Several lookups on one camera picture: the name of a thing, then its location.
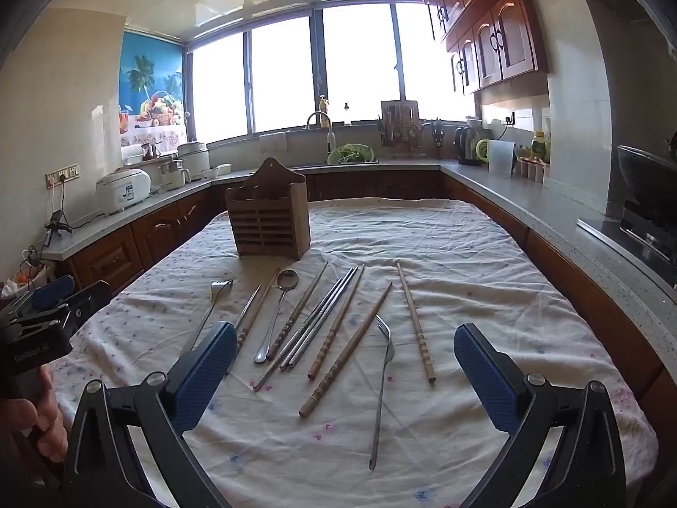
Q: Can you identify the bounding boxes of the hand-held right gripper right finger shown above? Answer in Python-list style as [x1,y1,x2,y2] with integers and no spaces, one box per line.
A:
[453,323,627,508]

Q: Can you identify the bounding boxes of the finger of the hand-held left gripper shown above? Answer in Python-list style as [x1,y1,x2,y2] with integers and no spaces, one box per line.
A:
[30,274,76,312]
[66,280,113,331]

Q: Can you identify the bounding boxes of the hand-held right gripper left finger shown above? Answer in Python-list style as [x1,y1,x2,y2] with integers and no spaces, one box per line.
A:
[62,320,239,508]

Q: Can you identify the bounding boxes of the wooden chopstick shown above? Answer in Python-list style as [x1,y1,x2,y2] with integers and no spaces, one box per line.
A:
[308,263,367,380]
[235,268,281,354]
[394,260,437,384]
[264,261,329,362]
[298,281,394,417]

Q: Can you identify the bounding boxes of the silver fork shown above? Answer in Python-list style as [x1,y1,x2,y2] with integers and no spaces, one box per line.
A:
[369,314,396,471]
[182,279,234,353]

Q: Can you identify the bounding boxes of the silver long-handled spoon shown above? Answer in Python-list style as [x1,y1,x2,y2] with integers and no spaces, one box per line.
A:
[254,270,300,365]

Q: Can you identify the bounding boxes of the wooden utensil holder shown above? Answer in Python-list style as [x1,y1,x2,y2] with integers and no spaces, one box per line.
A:
[225,157,310,261]

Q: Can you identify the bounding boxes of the person's left hand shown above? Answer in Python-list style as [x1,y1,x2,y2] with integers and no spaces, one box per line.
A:
[0,367,69,464]

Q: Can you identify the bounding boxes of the silver metal chopstick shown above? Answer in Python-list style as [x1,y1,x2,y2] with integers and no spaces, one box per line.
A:
[279,268,358,371]
[234,286,261,330]
[288,268,361,368]
[252,268,355,392]

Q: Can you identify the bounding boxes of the wooden base cabinets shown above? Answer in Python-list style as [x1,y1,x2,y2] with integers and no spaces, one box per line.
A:
[53,169,677,435]

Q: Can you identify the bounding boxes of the white rice cooker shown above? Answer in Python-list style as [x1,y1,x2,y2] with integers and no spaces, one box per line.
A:
[95,168,152,216]

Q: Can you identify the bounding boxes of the white floral tablecloth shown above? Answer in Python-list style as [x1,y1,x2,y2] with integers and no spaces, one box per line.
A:
[50,197,659,508]

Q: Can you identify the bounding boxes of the small white electric pot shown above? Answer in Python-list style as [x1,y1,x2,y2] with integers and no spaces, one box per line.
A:
[159,157,191,191]

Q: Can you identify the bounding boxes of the large white cooking pot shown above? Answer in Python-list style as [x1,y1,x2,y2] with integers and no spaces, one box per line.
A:
[176,141,209,181]

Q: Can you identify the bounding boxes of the grey kitchen countertop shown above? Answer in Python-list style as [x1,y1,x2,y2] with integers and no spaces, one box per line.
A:
[39,161,677,340]

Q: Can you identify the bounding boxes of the group of condiment bottles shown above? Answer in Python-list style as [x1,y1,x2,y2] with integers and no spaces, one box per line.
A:
[515,157,548,185]

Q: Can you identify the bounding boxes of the black gas stove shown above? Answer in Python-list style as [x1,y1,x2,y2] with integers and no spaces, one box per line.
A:
[576,198,677,276]

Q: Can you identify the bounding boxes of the translucent plastic pitcher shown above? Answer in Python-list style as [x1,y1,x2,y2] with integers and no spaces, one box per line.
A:
[487,139,516,175]

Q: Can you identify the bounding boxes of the steel electric kettle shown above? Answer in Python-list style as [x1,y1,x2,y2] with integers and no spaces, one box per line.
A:
[455,126,483,166]

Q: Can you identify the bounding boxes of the scissors and tool holder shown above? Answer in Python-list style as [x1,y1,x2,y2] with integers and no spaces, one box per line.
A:
[422,121,448,158]

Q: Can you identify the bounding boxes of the green colander with vegetables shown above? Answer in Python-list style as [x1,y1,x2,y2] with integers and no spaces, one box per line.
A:
[327,143,379,165]

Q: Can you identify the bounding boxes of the black wok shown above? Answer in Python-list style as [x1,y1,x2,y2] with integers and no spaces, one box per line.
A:
[616,138,677,207]

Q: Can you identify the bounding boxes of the chrome kitchen faucet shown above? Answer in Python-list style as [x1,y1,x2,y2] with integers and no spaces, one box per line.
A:
[305,111,335,157]

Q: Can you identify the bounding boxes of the dish drying rack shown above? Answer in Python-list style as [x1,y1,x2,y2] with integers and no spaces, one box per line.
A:
[378,99,424,160]

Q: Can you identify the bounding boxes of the large kitchen window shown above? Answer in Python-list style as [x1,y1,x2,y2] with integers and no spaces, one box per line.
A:
[186,3,479,144]

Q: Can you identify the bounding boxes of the wooden upper cabinets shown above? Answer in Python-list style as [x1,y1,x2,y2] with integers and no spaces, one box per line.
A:
[418,0,548,96]

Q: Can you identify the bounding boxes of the small black device with cables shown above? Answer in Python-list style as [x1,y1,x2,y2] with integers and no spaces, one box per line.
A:
[44,210,73,248]

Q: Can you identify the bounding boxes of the white wall outlet strip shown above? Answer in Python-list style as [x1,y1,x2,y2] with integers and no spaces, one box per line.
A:
[45,164,80,187]

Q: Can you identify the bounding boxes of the tropical fruit wall poster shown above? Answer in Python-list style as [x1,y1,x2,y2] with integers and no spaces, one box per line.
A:
[117,32,187,149]

